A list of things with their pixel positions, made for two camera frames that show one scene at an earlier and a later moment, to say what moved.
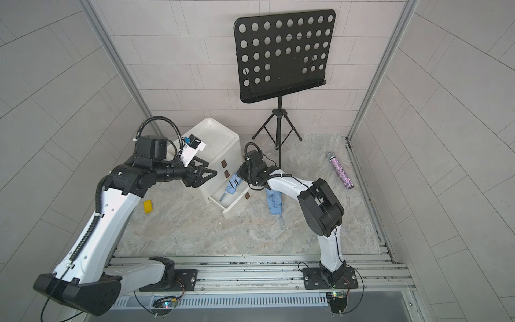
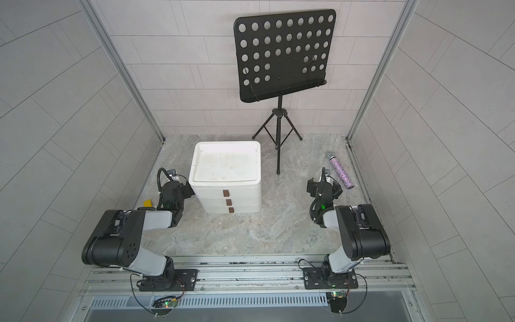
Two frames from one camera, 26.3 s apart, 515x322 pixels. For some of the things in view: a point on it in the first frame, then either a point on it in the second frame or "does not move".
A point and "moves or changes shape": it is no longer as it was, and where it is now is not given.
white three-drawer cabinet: [211, 155] moves or changes shape
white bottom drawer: [230, 194] → [233, 208]
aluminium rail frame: [375, 272] does not move
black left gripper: [196, 180] → [188, 192]
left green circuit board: [165, 302] does not move
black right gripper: [243, 170] → [315, 186]
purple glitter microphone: [340, 170] does not move
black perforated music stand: [282, 54] does not move
